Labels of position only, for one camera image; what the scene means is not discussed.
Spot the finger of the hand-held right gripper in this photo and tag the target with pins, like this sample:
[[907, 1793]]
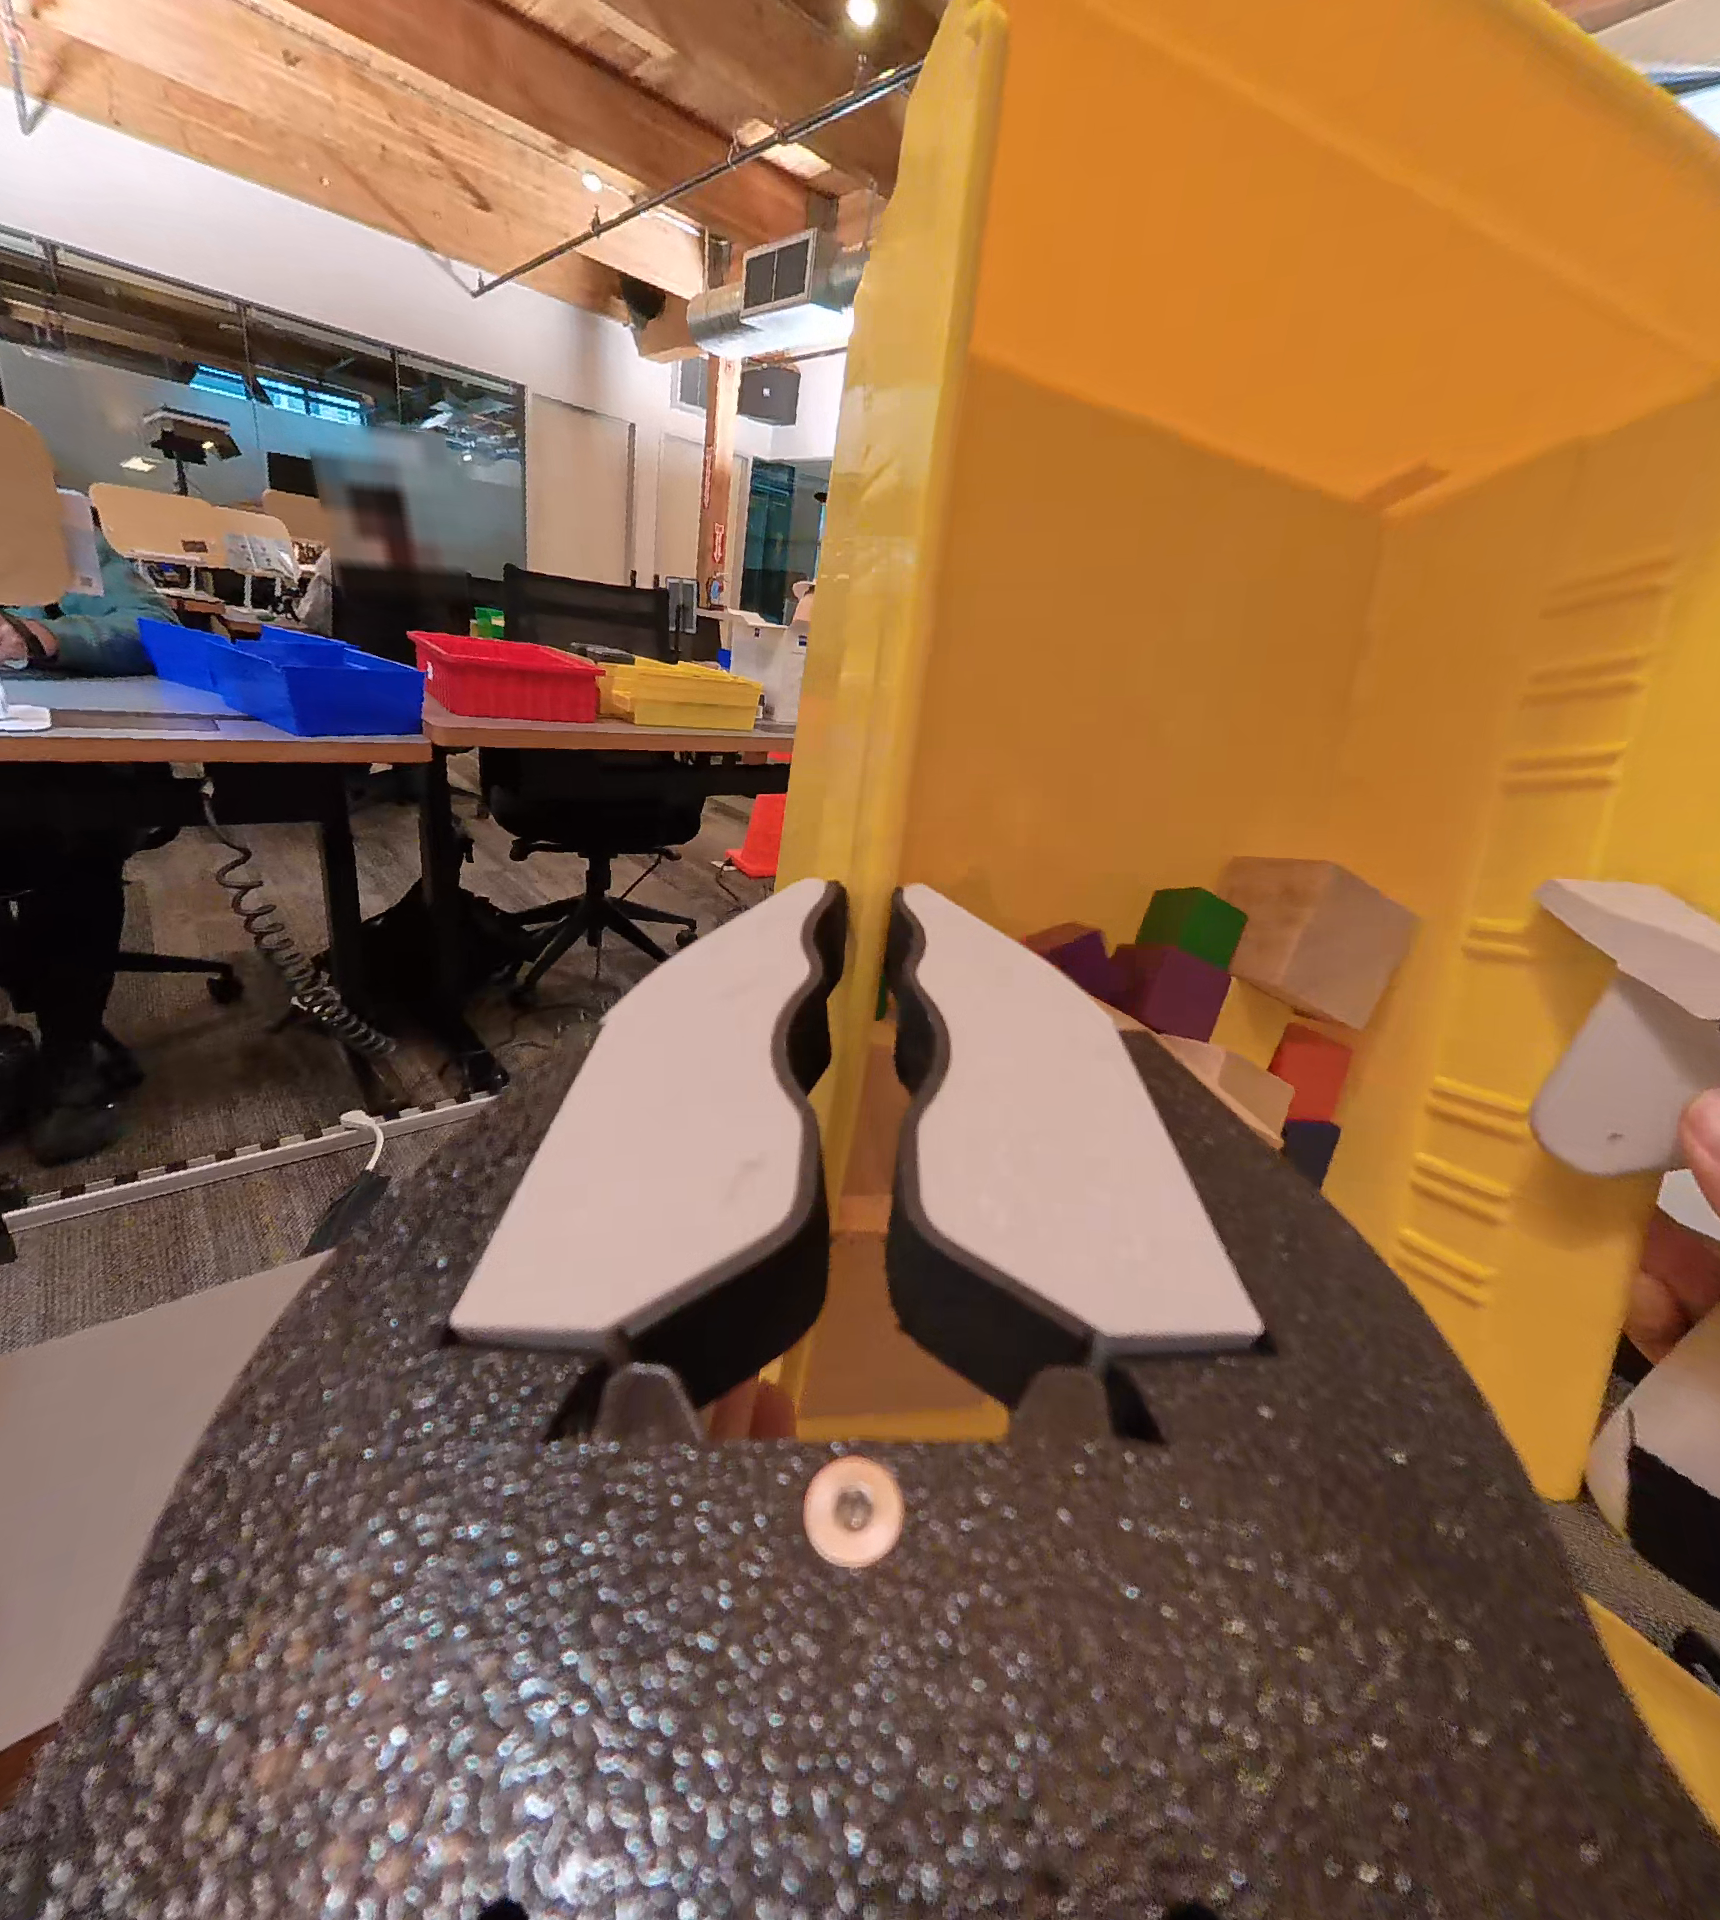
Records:
[[1640, 1033]]

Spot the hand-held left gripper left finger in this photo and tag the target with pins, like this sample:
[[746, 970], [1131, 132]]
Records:
[[651, 1156]]

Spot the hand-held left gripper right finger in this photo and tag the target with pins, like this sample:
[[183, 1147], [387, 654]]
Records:
[[1054, 1186]]

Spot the pile of coloured wooden cubes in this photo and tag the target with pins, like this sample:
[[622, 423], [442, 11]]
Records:
[[1308, 932]]

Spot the person's left hand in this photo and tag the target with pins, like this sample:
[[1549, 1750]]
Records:
[[753, 1413]]

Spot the orange cone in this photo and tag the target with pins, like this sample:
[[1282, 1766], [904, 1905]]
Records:
[[759, 838]]

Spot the black office chair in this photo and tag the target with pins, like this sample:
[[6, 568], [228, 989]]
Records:
[[599, 813]]

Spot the wooden desk with black legs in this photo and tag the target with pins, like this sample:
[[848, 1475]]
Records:
[[152, 719], [571, 732]]

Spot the stack of yellow plastic bins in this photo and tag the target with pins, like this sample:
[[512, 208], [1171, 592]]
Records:
[[681, 694]]

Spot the red plastic bin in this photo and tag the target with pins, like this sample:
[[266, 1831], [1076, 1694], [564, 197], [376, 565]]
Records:
[[506, 683]]

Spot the large blue plastic bin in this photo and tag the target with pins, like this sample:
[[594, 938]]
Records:
[[327, 686]]

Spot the small blue plastic bin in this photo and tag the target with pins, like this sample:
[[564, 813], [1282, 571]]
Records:
[[188, 650]]

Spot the black speaker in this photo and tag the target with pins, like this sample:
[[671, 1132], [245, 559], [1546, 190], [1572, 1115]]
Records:
[[767, 391]]

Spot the metal ventilation duct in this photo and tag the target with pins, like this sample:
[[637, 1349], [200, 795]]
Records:
[[781, 285]]

